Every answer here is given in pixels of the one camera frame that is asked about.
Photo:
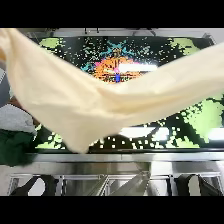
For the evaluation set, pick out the cream garment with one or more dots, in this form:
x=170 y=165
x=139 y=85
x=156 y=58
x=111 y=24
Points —
x=66 y=96

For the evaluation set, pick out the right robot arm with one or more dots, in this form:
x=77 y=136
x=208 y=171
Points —
x=196 y=186

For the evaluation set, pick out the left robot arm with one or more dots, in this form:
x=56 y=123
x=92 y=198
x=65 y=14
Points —
x=38 y=186

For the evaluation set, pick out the grey garment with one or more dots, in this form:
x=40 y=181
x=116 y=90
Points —
x=13 y=118

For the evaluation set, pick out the dark green garment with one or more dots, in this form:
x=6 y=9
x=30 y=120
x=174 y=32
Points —
x=13 y=146

